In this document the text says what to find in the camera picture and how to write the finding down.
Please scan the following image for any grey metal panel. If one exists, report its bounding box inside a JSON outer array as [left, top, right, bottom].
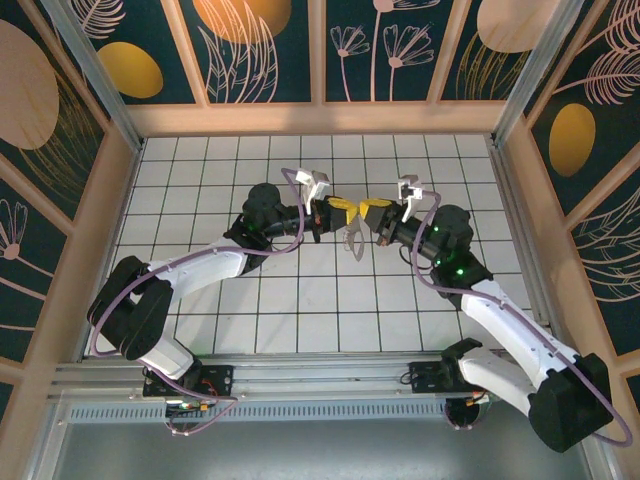
[[29, 422, 616, 480]]

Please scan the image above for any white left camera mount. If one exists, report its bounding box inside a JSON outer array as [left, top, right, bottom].
[[302, 188, 326, 216]]

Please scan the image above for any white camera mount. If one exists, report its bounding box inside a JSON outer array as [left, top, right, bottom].
[[302, 188, 326, 216], [399, 197, 424, 224]]

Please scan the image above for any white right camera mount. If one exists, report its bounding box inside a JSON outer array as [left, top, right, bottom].
[[399, 197, 424, 224]]

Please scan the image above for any aluminium side rail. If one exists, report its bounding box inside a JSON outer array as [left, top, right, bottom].
[[487, 144, 559, 351]]

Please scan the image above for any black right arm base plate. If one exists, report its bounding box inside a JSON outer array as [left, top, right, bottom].
[[406, 359, 501, 396]]

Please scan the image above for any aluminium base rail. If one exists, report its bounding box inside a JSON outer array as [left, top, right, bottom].
[[47, 351, 594, 404]]

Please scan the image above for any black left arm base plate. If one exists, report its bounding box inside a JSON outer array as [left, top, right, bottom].
[[142, 363, 237, 399]]

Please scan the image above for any aluminium corner post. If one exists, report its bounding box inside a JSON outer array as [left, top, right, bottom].
[[491, 0, 571, 147], [38, 0, 147, 152]]

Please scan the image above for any slotted grey cable duct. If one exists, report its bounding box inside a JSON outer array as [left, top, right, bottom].
[[63, 402, 451, 425]]

